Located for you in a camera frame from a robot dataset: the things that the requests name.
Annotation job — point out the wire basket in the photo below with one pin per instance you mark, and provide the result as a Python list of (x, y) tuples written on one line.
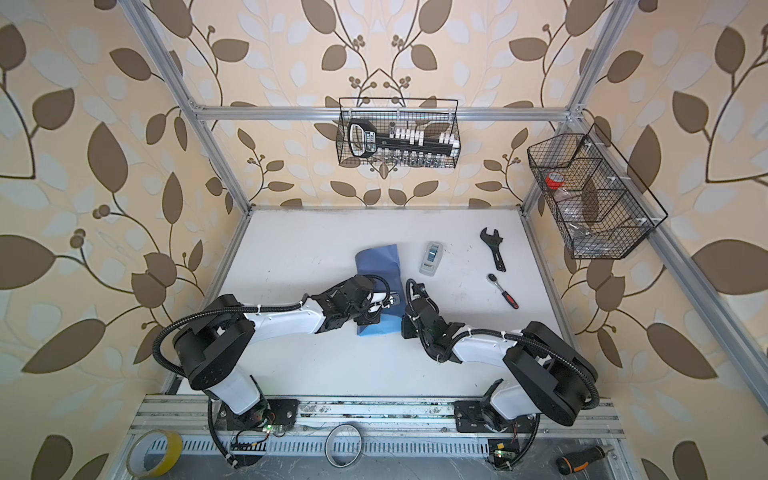
[(432, 114), (605, 209)]

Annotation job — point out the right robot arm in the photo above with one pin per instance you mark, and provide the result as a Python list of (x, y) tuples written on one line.
[(550, 377)]

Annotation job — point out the black socket set rail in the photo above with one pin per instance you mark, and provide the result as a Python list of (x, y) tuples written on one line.
[(365, 141)]

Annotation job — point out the orange black screwdriver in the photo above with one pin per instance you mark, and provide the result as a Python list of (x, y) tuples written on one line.
[(578, 461)]

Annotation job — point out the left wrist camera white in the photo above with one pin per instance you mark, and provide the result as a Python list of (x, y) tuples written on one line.
[(383, 300)]

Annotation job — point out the black adjustable wrench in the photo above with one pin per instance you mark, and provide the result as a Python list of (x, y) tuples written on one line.
[(493, 241)]

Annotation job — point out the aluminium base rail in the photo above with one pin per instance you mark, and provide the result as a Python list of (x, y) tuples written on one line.
[(441, 427)]

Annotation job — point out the yellow tape roll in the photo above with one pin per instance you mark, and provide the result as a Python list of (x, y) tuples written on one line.
[(154, 454)]

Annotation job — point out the back wire basket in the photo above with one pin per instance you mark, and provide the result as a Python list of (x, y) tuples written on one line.
[(432, 114)]

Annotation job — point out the red handled ratchet wrench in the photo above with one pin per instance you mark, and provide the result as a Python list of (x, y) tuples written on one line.
[(504, 293)]

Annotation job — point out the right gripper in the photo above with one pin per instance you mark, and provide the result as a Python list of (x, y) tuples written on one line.
[(407, 331)]

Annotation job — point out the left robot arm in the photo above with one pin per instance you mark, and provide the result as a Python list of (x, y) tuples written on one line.
[(206, 347)]

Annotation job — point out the right wire basket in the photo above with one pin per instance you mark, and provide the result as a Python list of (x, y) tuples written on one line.
[(605, 209)]

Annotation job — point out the red capped plastic item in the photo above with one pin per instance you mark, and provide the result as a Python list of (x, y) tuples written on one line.
[(554, 181)]

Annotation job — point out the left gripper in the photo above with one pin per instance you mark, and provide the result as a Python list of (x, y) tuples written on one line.
[(369, 317)]

